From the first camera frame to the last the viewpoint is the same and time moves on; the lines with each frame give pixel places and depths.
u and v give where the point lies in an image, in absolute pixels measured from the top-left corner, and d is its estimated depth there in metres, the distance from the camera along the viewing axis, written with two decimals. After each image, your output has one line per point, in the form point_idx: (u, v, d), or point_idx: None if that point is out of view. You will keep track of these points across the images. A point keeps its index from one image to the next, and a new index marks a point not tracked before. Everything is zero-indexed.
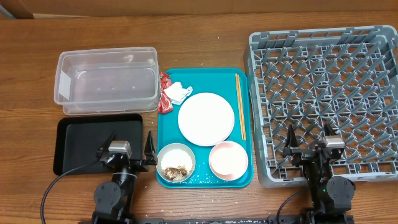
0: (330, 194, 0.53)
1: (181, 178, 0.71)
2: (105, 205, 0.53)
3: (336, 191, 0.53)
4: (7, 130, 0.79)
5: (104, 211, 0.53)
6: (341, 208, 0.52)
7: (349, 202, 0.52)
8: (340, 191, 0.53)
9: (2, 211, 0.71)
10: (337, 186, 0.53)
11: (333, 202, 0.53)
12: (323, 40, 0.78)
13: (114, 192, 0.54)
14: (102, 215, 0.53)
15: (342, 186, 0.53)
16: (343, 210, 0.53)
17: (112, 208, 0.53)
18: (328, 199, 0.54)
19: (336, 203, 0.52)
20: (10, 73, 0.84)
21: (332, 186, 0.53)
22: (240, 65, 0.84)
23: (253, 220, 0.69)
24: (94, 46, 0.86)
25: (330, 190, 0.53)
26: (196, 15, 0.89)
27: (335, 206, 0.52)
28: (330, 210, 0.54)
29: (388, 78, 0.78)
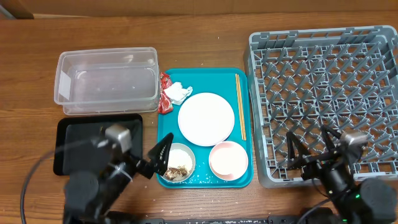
0: (367, 200, 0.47)
1: (181, 178, 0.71)
2: (76, 198, 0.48)
3: (374, 197, 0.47)
4: (7, 131, 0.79)
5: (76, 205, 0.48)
6: (380, 217, 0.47)
7: (390, 210, 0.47)
8: (379, 197, 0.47)
9: (2, 211, 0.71)
10: (375, 191, 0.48)
11: (371, 208, 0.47)
12: (323, 40, 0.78)
13: (89, 185, 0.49)
14: (74, 210, 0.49)
15: (382, 192, 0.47)
16: (385, 221, 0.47)
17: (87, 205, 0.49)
18: (364, 209, 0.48)
19: (375, 210, 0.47)
20: (10, 73, 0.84)
21: (369, 191, 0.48)
22: (240, 65, 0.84)
23: (253, 220, 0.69)
24: (94, 46, 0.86)
25: (366, 196, 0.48)
26: (196, 15, 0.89)
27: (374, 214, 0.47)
28: (367, 221, 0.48)
29: (388, 78, 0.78)
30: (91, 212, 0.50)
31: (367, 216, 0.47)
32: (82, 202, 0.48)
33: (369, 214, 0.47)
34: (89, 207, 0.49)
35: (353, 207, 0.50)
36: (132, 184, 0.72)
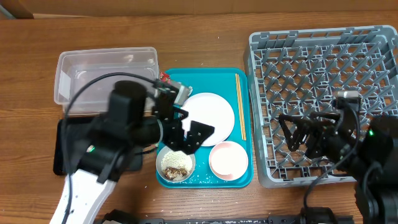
0: (384, 130, 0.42)
1: (181, 178, 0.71)
2: (117, 99, 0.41)
3: (389, 126, 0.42)
4: (7, 131, 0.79)
5: (118, 100, 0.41)
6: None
7: None
8: (395, 126, 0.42)
9: (2, 211, 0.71)
10: (387, 122, 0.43)
11: (389, 138, 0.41)
12: (323, 39, 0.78)
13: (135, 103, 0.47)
14: (114, 107, 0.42)
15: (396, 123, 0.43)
16: None
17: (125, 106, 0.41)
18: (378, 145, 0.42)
19: (394, 137, 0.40)
20: (10, 73, 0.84)
21: (380, 122, 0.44)
22: (240, 65, 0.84)
23: (253, 220, 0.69)
24: (94, 46, 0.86)
25: (381, 126, 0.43)
26: (196, 15, 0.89)
27: (395, 143, 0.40)
28: (388, 158, 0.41)
29: (388, 78, 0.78)
30: (124, 122, 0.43)
31: (387, 151, 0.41)
32: (122, 107, 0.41)
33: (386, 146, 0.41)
34: (129, 115, 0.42)
35: (373, 151, 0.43)
36: (132, 184, 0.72)
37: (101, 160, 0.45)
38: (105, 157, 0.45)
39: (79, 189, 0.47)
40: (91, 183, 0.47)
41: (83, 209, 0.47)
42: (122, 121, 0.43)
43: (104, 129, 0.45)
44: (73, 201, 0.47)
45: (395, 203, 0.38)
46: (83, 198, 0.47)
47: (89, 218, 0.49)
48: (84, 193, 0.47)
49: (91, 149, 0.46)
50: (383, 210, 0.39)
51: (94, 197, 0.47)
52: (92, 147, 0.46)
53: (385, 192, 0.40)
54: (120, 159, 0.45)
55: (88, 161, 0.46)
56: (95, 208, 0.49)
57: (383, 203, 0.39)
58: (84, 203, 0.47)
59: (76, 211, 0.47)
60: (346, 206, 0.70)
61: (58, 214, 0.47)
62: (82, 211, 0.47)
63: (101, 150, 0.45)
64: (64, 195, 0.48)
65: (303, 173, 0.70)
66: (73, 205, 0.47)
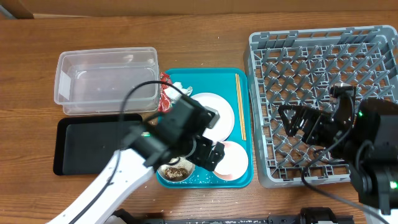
0: (371, 109, 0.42)
1: (181, 178, 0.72)
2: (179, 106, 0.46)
3: (376, 106, 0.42)
4: (7, 131, 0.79)
5: (183, 104, 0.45)
6: (390, 121, 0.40)
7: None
8: (382, 105, 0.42)
9: (2, 211, 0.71)
10: (377, 104, 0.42)
11: (377, 116, 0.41)
12: (323, 39, 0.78)
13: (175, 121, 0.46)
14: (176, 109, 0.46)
15: (382, 103, 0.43)
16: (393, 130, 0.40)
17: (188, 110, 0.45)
18: (365, 124, 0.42)
19: (381, 114, 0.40)
20: (10, 73, 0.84)
21: (369, 104, 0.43)
22: (240, 65, 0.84)
23: (253, 220, 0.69)
24: (94, 46, 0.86)
25: (369, 106, 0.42)
26: (196, 15, 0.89)
27: (382, 120, 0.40)
28: (375, 135, 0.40)
29: (388, 78, 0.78)
30: (180, 124, 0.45)
31: (375, 128, 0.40)
32: (183, 109, 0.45)
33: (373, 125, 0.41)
34: (188, 119, 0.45)
35: (362, 130, 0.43)
36: None
37: (148, 149, 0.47)
38: (153, 145, 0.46)
39: (126, 166, 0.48)
40: (137, 164, 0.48)
41: (122, 186, 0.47)
42: (181, 121, 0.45)
43: (158, 128, 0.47)
44: (116, 174, 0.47)
45: (387, 178, 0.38)
46: (126, 175, 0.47)
47: (122, 197, 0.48)
48: (129, 171, 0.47)
49: (147, 134, 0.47)
50: (377, 186, 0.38)
51: (137, 177, 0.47)
52: (148, 133, 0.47)
53: (378, 168, 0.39)
54: (166, 154, 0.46)
55: (137, 145, 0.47)
56: (130, 190, 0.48)
57: (377, 180, 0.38)
58: (125, 180, 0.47)
59: (115, 185, 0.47)
60: (347, 206, 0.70)
61: (99, 183, 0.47)
62: (120, 189, 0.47)
63: (154, 139, 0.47)
64: (110, 167, 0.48)
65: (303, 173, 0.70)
66: (115, 178, 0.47)
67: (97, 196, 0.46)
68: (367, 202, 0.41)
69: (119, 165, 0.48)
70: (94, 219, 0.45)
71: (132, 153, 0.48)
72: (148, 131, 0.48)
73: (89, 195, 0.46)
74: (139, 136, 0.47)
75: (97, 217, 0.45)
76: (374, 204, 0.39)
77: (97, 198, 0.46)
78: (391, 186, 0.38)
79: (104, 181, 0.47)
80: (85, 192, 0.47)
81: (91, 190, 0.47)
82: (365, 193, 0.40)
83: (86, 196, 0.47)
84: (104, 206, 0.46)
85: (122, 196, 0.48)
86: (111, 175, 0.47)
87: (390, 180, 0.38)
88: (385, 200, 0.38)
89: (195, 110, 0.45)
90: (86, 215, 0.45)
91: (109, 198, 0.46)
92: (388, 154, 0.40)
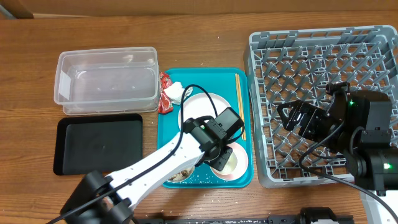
0: (361, 98, 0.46)
1: (181, 178, 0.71)
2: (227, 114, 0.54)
3: (365, 94, 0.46)
4: (7, 131, 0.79)
5: (232, 114, 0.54)
6: (378, 107, 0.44)
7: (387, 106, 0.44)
8: (370, 93, 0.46)
9: (2, 211, 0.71)
10: (365, 93, 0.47)
11: (366, 102, 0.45)
12: (324, 39, 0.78)
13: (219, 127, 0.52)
14: (225, 116, 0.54)
15: (370, 93, 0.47)
16: (381, 115, 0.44)
17: (234, 119, 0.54)
18: (355, 111, 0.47)
19: (370, 100, 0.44)
20: (10, 73, 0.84)
21: (358, 94, 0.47)
22: (240, 65, 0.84)
23: (253, 220, 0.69)
24: (94, 46, 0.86)
25: (359, 95, 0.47)
26: (196, 15, 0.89)
27: (371, 105, 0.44)
28: (365, 120, 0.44)
29: (388, 78, 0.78)
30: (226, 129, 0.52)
31: (365, 114, 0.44)
32: (231, 116, 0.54)
33: (364, 109, 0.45)
34: (231, 126, 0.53)
35: (355, 118, 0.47)
36: None
37: (200, 140, 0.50)
38: (205, 137, 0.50)
39: (186, 144, 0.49)
40: (194, 146, 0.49)
41: (181, 159, 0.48)
42: (228, 123, 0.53)
43: (209, 126, 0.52)
44: (178, 149, 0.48)
45: (380, 159, 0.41)
46: (188, 150, 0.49)
47: (176, 171, 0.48)
48: (188, 149, 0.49)
49: (202, 126, 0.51)
50: (371, 168, 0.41)
51: (193, 157, 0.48)
52: (204, 127, 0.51)
53: (372, 152, 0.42)
54: (213, 149, 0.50)
55: (193, 134, 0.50)
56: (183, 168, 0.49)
57: (370, 162, 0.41)
58: (184, 155, 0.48)
59: (176, 157, 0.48)
60: (347, 206, 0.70)
61: (163, 152, 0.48)
62: (180, 162, 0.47)
63: (207, 132, 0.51)
64: (172, 142, 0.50)
65: (303, 173, 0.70)
66: (177, 152, 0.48)
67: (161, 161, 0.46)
68: (362, 185, 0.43)
69: (181, 142, 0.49)
70: (155, 179, 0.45)
71: (188, 138, 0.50)
72: (203, 125, 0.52)
73: (153, 160, 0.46)
74: (197, 127, 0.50)
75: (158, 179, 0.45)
76: (369, 185, 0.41)
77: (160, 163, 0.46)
78: (385, 167, 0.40)
79: (166, 151, 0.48)
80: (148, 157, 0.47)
81: (155, 157, 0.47)
82: (360, 176, 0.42)
83: (149, 160, 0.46)
84: (164, 172, 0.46)
85: (176, 170, 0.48)
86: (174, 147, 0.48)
87: (383, 162, 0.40)
88: (379, 180, 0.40)
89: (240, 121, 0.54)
90: (150, 174, 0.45)
91: (170, 167, 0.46)
92: (379, 139, 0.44)
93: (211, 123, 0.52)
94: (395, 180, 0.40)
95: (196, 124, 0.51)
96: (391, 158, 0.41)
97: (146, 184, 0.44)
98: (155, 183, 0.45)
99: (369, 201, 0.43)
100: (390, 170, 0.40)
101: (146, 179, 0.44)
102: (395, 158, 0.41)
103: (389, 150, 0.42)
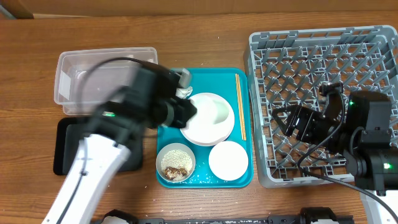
0: (361, 98, 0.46)
1: (181, 178, 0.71)
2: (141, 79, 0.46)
3: (365, 94, 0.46)
4: (7, 131, 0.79)
5: (143, 73, 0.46)
6: (378, 107, 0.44)
7: (387, 106, 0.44)
8: (370, 93, 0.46)
9: (2, 211, 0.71)
10: (365, 93, 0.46)
11: (366, 103, 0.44)
12: (323, 39, 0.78)
13: (136, 96, 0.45)
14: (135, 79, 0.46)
15: (370, 93, 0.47)
16: (382, 116, 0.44)
17: (148, 78, 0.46)
18: (356, 111, 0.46)
19: (370, 100, 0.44)
20: (10, 73, 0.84)
21: (358, 93, 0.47)
22: (240, 65, 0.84)
23: (253, 220, 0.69)
24: (94, 46, 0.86)
25: (359, 95, 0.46)
26: (196, 15, 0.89)
27: (371, 105, 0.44)
28: (365, 121, 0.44)
29: (388, 78, 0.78)
30: (145, 93, 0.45)
31: (365, 115, 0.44)
32: (145, 78, 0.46)
33: (365, 109, 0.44)
34: (150, 85, 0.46)
35: (355, 118, 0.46)
36: (132, 184, 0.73)
37: (113, 130, 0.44)
38: (119, 122, 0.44)
39: (95, 150, 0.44)
40: (106, 148, 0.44)
41: (96, 173, 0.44)
42: (143, 88, 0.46)
43: (122, 106, 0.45)
44: (89, 158, 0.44)
45: (380, 160, 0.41)
46: (101, 156, 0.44)
47: (102, 183, 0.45)
48: (98, 155, 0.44)
49: (109, 114, 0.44)
50: (370, 168, 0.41)
51: (111, 160, 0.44)
52: (112, 112, 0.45)
53: (372, 152, 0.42)
54: (136, 127, 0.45)
55: (101, 129, 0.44)
56: (109, 175, 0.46)
57: (370, 162, 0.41)
58: (99, 165, 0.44)
59: (90, 174, 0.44)
60: (347, 206, 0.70)
61: (74, 174, 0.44)
62: (96, 177, 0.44)
63: (117, 118, 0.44)
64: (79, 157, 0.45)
65: (303, 173, 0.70)
66: (88, 167, 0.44)
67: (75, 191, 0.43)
68: (362, 185, 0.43)
69: (89, 150, 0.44)
70: (79, 214, 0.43)
71: (101, 135, 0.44)
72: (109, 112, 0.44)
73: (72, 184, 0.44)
74: (102, 120, 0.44)
75: (82, 211, 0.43)
76: (369, 185, 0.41)
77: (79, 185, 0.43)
78: (385, 167, 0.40)
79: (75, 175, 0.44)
80: (68, 181, 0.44)
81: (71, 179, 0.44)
82: (360, 175, 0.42)
83: (63, 197, 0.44)
84: (85, 198, 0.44)
85: (105, 177, 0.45)
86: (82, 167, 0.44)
87: (383, 162, 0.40)
88: (379, 179, 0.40)
89: (155, 77, 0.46)
90: (71, 211, 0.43)
91: (94, 183, 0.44)
92: (379, 139, 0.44)
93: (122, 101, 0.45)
94: (395, 180, 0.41)
95: (99, 114, 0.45)
96: (391, 158, 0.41)
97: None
98: (84, 214, 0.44)
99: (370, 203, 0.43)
100: (390, 170, 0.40)
101: (71, 219, 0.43)
102: (395, 158, 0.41)
103: (388, 150, 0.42)
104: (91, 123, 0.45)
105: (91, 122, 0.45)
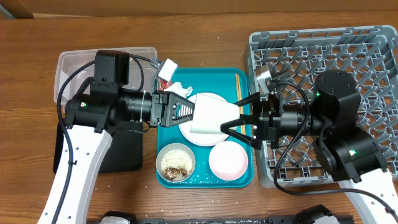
0: (329, 92, 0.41)
1: (181, 178, 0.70)
2: (106, 70, 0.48)
3: (333, 86, 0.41)
4: (8, 131, 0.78)
5: (104, 58, 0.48)
6: (346, 100, 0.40)
7: (354, 96, 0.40)
8: (337, 82, 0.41)
9: (2, 211, 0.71)
10: (331, 82, 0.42)
11: (334, 99, 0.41)
12: (323, 39, 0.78)
13: (106, 83, 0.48)
14: (101, 68, 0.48)
15: (337, 78, 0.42)
16: (352, 107, 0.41)
17: (115, 68, 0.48)
18: (324, 104, 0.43)
19: (339, 97, 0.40)
20: (10, 73, 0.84)
21: (324, 83, 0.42)
22: (240, 66, 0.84)
23: (253, 220, 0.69)
24: (94, 46, 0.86)
25: (324, 87, 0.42)
26: (196, 15, 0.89)
27: (341, 103, 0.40)
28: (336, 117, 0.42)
29: (388, 78, 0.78)
30: (114, 80, 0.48)
31: (335, 111, 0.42)
32: (109, 64, 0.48)
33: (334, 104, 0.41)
34: (116, 70, 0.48)
35: (323, 109, 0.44)
36: (132, 183, 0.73)
37: (91, 120, 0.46)
38: (95, 112, 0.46)
39: (78, 139, 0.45)
40: (87, 134, 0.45)
41: (85, 160, 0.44)
42: (109, 75, 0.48)
43: (93, 97, 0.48)
44: (74, 149, 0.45)
45: (346, 149, 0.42)
46: (85, 144, 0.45)
47: (92, 170, 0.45)
48: (83, 142, 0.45)
49: (83, 105, 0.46)
50: (340, 160, 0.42)
51: (96, 145, 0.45)
52: (86, 102, 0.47)
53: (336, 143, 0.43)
54: (112, 112, 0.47)
55: (81, 121, 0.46)
56: (96, 163, 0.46)
57: (337, 154, 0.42)
58: (86, 152, 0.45)
59: (79, 163, 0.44)
60: (347, 206, 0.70)
61: (63, 168, 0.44)
62: (86, 163, 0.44)
63: (91, 107, 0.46)
64: (65, 149, 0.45)
65: (303, 173, 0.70)
66: (76, 156, 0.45)
67: (68, 182, 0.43)
68: (336, 176, 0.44)
69: (72, 142, 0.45)
70: (76, 204, 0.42)
71: (79, 126, 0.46)
72: (84, 102, 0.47)
73: (63, 177, 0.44)
74: (78, 112, 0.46)
75: (78, 199, 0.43)
76: (344, 176, 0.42)
77: (69, 175, 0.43)
78: (351, 154, 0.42)
79: (64, 166, 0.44)
80: (58, 175, 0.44)
81: (61, 172, 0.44)
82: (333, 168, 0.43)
83: (56, 190, 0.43)
84: (79, 186, 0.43)
85: (94, 164, 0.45)
86: (69, 156, 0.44)
87: (348, 150, 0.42)
88: (350, 167, 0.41)
89: (118, 60, 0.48)
90: (66, 202, 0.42)
91: (84, 170, 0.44)
92: (346, 127, 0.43)
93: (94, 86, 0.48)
94: (364, 163, 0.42)
95: (76, 106, 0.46)
96: (355, 144, 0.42)
97: (71, 216, 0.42)
98: (81, 205, 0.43)
99: (354, 195, 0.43)
100: (357, 155, 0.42)
101: (68, 211, 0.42)
102: (359, 143, 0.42)
103: (352, 136, 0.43)
104: (68, 116, 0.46)
105: (67, 117, 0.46)
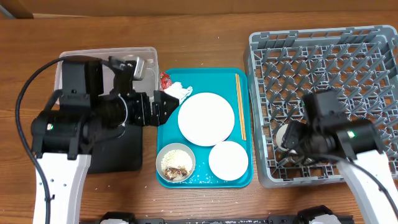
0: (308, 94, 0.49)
1: (181, 178, 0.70)
2: (76, 81, 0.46)
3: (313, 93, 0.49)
4: (7, 131, 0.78)
5: (74, 68, 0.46)
6: (324, 93, 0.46)
7: (331, 93, 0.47)
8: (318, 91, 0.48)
9: (2, 211, 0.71)
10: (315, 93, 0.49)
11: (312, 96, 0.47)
12: (323, 39, 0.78)
13: (77, 95, 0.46)
14: (70, 79, 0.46)
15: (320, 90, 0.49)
16: (329, 101, 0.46)
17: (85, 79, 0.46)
18: (311, 106, 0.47)
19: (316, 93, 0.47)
20: (10, 73, 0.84)
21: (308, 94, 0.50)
22: (240, 65, 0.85)
23: (253, 220, 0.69)
24: (94, 46, 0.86)
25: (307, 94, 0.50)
26: (197, 15, 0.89)
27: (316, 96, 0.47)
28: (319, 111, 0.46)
29: (388, 78, 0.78)
30: (85, 91, 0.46)
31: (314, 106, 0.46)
32: (79, 73, 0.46)
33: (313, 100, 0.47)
34: (86, 80, 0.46)
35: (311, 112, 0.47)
36: (132, 183, 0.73)
37: (62, 143, 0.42)
38: (65, 132, 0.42)
39: (51, 171, 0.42)
40: (61, 165, 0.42)
41: (62, 193, 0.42)
42: (79, 86, 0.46)
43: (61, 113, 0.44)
44: (49, 181, 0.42)
45: (344, 131, 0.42)
46: (60, 175, 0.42)
47: (74, 200, 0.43)
48: (58, 173, 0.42)
49: (50, 127, 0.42)
50: (338, 142, 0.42)
51: (73, 175, 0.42)
52: (52, 124, 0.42)
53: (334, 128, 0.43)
54: (86, 128, 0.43)
55: (50, 144, 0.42)
56: (77, 191, 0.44)
57: (337, 135, 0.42)
58: (63, 183, 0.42)
59: (57, 196, 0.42)
60: (347, 206, 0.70)
61: (40, 204, 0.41)
62: (66, 196, 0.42)
63: (59, 127, 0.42)
64: (40, 182, 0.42)
65: (303, 173, 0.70)
66: (53, 190, 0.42)
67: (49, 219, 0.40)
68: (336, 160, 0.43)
69: (45, 175, 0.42)
70: None
71: (51, 154, 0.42)
72: (51, 125, 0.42)
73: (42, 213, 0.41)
74: (45, 137, 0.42)
75: None
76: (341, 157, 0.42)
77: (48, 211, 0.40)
78: (350, 135, 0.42)
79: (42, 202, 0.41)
80: (38, 213, 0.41)
81: (40, 208, 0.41)
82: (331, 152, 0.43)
83: None
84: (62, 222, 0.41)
85: (73, 195, 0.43)
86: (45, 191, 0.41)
87: (347, 131, 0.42)
88: (347, 147, 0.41)
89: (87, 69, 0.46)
90: None
91: (63, 203, 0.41)
92: (336, 120, 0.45)
93: (64, 100, 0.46)
94: (362, 144, 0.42)
95: (41, 130, 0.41)
96: (353, 127, 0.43)
97: None
98: None
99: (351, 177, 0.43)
100: (355, 137, 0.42)
101: None
102: (358, 127, 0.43)
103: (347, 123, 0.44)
104: (36, 142, 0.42)
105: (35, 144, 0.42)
